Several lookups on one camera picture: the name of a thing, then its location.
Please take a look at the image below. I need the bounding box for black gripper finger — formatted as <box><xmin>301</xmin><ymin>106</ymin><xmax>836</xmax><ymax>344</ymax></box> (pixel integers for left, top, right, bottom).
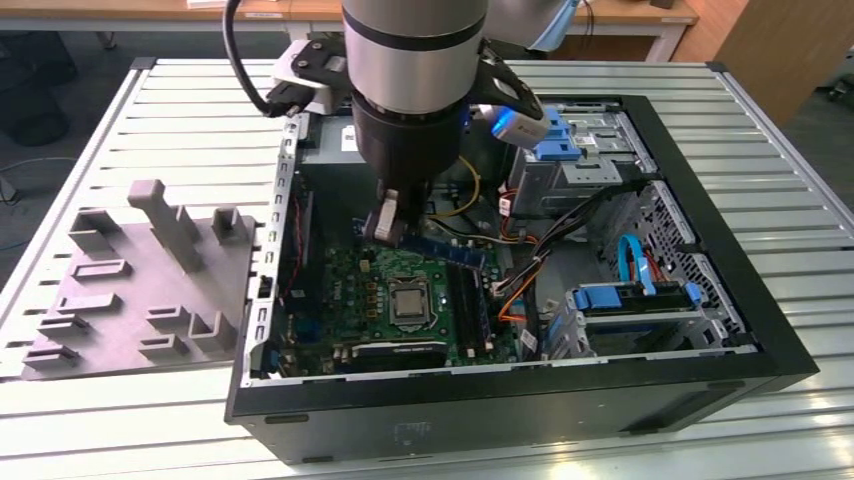
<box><xmin>362</xmin><ymin>188</ymin><xmax>402</xmax><ymax>246</ymax></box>

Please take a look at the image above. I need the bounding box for black RAM slot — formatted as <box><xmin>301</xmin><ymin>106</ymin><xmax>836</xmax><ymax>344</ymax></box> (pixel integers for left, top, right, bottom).
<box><xmin>445</xmin><ymin>262</ymin><xmax>472</xmax><ymax>354</ymax></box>

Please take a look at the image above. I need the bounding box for grey power supply unit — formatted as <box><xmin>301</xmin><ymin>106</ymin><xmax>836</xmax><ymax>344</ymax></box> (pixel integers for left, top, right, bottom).
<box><xmin>292</xmin><ymin>113</ymin><xmax>432</xmax><ymax>246</ymax></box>

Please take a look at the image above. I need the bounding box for metal socket cover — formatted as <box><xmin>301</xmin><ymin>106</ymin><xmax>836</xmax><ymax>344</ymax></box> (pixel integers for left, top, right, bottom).
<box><xmin>384</xmin><ymin>276</ymin><xmax>434</xmax><ymax>332</ymax></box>

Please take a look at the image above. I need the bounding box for silver CPU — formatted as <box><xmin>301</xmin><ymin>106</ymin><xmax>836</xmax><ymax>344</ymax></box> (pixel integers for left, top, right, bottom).
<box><xmin>389</xmin><ymin>288</ymin><xmax>428</xmax><ymax>321</ymax></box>

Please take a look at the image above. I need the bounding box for green motherboard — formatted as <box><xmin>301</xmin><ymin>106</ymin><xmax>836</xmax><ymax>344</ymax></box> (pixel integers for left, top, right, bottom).
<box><xmin>318</xmin><ymin>239</ymin><xmax>528</xmax><ymax>374</ymax></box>

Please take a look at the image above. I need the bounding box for blue drive carrier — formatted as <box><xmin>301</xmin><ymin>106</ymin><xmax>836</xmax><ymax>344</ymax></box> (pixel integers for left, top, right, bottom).
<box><xmin>530</xmin><ymin>107</ymin><xmax>579</xmax><ymax>162</ymax></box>

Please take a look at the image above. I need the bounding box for black graphics card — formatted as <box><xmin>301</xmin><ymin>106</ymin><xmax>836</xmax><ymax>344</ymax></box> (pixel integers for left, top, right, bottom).
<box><xmin>349</xmin><ymin>339</ymin><xmax>448</xmax><ymax>371</ymax></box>

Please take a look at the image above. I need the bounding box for silver metal drive cage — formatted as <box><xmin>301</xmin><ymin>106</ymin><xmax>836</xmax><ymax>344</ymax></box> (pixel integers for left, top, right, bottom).
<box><xmin>509</xmin><ymin>107</ymin><xmax>659</xmax><ymax>216</ymax></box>

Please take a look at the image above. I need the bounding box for blue carrier with disk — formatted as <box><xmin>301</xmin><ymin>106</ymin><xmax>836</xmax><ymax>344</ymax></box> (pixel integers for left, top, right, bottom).
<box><xmin>572</xmin><ymin>282</ymin><xmax>701</xmax><ymax>316</ymax></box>

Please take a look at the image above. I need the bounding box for grey parts rack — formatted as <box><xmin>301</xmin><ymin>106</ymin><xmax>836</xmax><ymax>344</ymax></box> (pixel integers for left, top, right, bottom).
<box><xmin>18</xmin><ymin>178</ymin><xmax>265</xmax><ymax>384</ymax></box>

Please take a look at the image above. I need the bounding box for black PC case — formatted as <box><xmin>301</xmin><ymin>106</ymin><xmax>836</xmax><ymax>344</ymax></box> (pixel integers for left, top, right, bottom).
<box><xmin>222</xmin><ymin>92</ymin><xmax>820</xmax><ymax>466</ymax></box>

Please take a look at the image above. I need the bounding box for silver metal disk bay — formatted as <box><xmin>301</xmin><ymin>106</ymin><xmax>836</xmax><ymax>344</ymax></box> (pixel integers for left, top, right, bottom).
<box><xmin>565</xmin><ymin>284</ymin><xmax>759</xmax><ymax>359</ymax></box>

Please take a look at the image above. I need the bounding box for wooden desk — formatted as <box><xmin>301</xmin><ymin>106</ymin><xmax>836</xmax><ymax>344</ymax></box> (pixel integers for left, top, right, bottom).
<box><xmin>0</xmin><ymin>0</ymin><xmax>699</xmax><ymax>61</ymax></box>

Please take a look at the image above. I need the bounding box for black chair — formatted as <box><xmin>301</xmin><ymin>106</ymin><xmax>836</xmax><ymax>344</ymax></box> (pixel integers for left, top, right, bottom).
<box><xmin>0</xmin><ymin>29</ymin><xmax>74</xmax><ymax>146</ymax></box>

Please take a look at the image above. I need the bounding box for wooden cabinet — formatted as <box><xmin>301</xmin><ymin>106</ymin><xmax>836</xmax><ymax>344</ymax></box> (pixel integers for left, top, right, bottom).
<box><xmin>685</xmin><ymin>0</ymin><xmax>854</xmax><ymax>126</ymax></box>

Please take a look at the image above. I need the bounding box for yellow wire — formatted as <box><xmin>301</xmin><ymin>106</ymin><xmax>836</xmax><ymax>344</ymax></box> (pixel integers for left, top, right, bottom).
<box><xmin>429</xmin><ymin>154</ymin><xmax>482</xmax><ymax>219</ymax></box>

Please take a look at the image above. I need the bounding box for black white wire bundle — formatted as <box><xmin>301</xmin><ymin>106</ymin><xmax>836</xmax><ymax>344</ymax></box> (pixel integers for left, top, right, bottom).
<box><xmin>425</xmin><ymin>217</ymin><xmax>534</xmax><ymax>246</ymax></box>

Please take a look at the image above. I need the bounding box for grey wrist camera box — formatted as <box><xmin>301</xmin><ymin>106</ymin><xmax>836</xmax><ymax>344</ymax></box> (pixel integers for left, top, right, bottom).
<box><xmin>269</xmin><ymin>39</ymin><xmax>349</xmax><ymax>119</ymax></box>
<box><xmin>489</xmin><ymin>102</ymin><xmax>553</xmax><ymax>150</ymax></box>

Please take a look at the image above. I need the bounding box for orange red wire bundle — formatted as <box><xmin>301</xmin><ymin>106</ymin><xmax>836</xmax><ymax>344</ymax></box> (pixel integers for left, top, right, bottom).
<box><xmin>496</xmin><ymin>279</ymin><xmax>538</xmax><ymax>327</ymax></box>

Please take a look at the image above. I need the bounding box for black cable bundle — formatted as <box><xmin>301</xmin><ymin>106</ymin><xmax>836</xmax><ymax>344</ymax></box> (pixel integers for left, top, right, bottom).
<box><xmin>492</xmin><ymin>182</ymin><xmax>652</xmax><ymax>301</ymax></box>

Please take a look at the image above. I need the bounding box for black camera cable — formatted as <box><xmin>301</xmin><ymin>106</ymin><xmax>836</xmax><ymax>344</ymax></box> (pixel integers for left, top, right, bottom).
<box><xmin>221</xmin><ymin>0</ymin><xmax>301</xmax><ymax>120</ymax></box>

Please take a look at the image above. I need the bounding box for blue data cable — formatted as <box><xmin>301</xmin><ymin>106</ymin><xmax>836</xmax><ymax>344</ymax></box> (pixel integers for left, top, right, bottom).
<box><xmin>616</xmin><ymin>233</ymin><xmax>659</xmax><ymax>296</ymax></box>

